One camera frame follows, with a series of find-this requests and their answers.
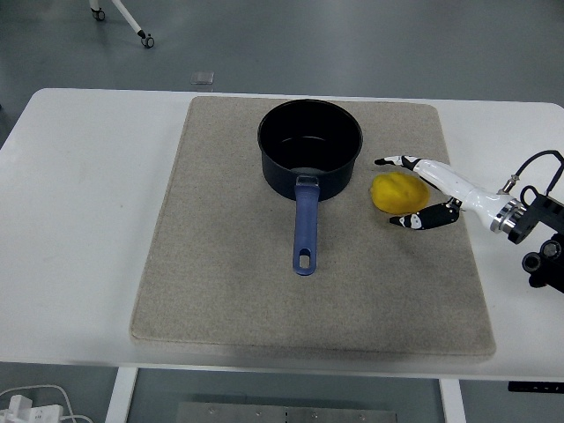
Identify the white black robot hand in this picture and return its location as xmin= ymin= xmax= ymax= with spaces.
xmin=374 ymin=153 xmax=515 ymax=231

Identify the yellow potato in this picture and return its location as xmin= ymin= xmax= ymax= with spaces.
xmin=368 ymin=171 xmax=429 ymax=214

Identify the black table control box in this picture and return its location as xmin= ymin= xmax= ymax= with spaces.
xmin=508 ymin=381 xmax=564 ymax=393

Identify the white table leg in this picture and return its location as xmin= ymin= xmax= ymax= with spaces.
xmin=439 ymin=377 xmax=467 ymax=423
xmin=104 ymin=366 xmax=138 ymax=423

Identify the beige fabric mat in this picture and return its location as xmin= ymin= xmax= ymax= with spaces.
xmin=129 ymin=95 xmax=498 ymax=357

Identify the grey metal plate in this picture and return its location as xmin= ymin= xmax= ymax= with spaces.
xmin=174 ymin=401 xmax=400 ymax=423

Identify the white wheeled stand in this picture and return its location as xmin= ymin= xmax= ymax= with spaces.
xmin=87 ymin=0 xmax=156 ymax=48

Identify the white power strip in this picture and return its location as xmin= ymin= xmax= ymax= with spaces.
xmin=0 ymin=394 xmax=65 ymax=423

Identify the blue pot with handle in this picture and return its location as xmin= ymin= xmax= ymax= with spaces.
xmin=256 ymin=99 xmax=365 ymax=278

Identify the white cable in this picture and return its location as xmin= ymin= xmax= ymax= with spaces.
xmin=0 ymin=384 xmax=92 ymax=423

